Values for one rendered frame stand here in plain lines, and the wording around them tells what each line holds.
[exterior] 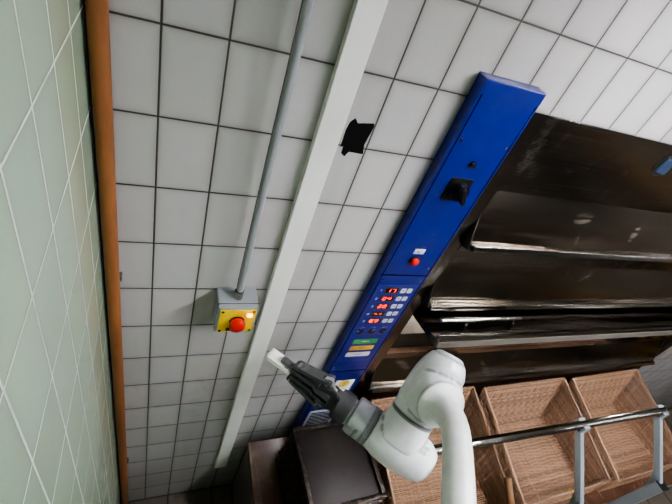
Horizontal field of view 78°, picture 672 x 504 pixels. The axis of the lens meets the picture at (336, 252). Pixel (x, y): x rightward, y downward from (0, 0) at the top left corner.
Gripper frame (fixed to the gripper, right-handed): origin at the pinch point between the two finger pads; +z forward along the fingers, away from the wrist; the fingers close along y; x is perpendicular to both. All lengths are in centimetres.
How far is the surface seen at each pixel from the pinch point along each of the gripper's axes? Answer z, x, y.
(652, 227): -73, 102, -36
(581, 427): -96, 71, 29
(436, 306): -26, 48, -1
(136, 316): 37.0, -9.4, 6.9
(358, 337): -11.0, 34.3, 15.7
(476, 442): -60, 37, 29
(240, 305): 15.9, 2.9, -5.0
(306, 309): 5.3, 22.3, 4.8
